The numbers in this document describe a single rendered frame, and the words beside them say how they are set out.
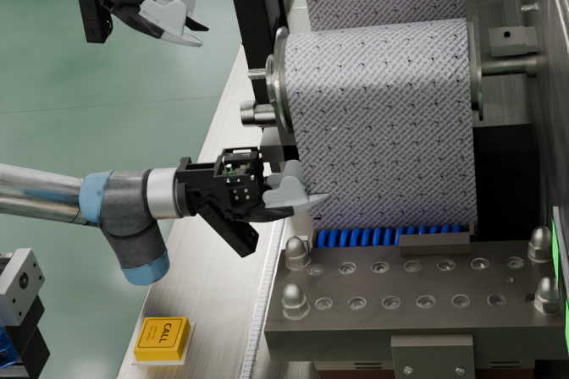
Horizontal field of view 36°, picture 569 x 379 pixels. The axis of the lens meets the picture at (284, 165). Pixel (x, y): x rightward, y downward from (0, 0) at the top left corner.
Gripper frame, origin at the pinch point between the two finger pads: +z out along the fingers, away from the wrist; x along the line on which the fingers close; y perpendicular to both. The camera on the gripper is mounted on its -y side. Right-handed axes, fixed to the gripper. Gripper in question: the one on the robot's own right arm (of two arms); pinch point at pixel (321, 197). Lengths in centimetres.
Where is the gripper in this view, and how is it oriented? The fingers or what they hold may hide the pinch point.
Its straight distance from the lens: 123.8
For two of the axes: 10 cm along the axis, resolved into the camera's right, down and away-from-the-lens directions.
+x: 1.4, -5.9, 8.0
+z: 9.8, -0.6, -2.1
